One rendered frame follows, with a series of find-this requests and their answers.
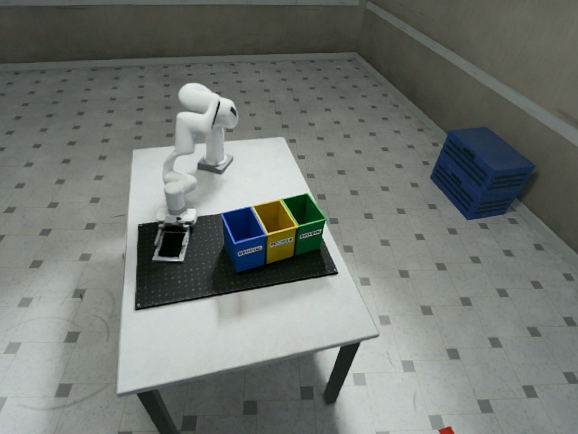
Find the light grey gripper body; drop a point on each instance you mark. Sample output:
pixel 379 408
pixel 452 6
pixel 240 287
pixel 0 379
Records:
pixel 188 216

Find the blue bin with label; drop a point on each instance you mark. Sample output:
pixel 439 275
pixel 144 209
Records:
pixel 245 241

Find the yellow recycle bin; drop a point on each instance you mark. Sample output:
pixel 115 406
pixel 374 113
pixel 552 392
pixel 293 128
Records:
pixel 279 227

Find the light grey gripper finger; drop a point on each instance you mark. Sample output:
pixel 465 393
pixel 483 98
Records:
pixel 161 226
pixel 182 224

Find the green bin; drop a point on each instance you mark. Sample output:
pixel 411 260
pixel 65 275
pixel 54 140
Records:
pixel 309 219

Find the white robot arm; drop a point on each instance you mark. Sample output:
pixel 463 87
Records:
pixel 221 113

